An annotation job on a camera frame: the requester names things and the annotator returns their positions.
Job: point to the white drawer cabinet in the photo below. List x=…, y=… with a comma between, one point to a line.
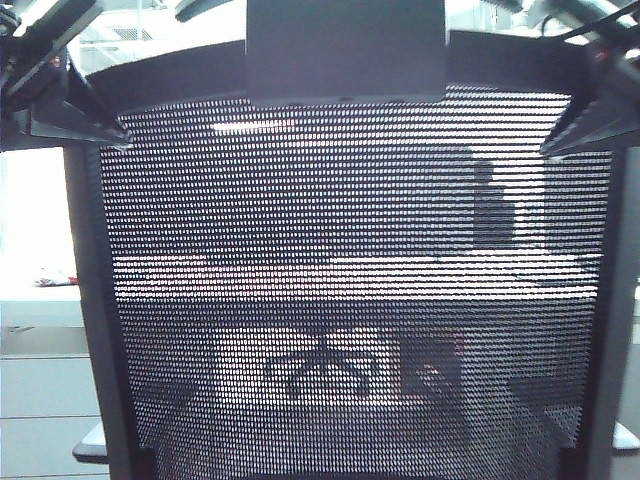
x=45, y=395

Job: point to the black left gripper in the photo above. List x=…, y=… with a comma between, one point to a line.
x=35, y=95

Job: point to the black mesh office chair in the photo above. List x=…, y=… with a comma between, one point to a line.
x=345, y=280

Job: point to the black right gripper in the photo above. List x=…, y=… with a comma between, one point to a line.
x=617, y=75

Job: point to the crumpled printed plastic bag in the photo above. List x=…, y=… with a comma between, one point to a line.
x=55, y=277

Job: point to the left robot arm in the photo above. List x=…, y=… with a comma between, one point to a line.
x=45, y=25

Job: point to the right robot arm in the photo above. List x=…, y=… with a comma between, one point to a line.
x=585, y=20

